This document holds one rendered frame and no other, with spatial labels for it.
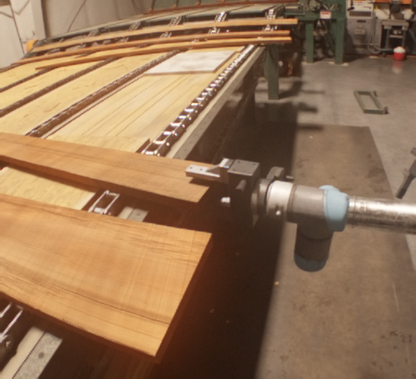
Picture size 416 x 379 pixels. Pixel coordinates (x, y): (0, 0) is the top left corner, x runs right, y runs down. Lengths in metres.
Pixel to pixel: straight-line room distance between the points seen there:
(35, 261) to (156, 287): 0.24
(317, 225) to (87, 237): 0.42
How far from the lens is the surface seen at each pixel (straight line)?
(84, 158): 0.88
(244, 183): 0.57
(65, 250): 0.58
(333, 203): 0.56
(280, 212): 0.58
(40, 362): 0.53
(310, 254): 0.63
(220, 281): 1.55
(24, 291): 0.56
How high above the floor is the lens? 1.23
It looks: 31 degrees down
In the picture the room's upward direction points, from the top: 7 degrees counter-clockwise
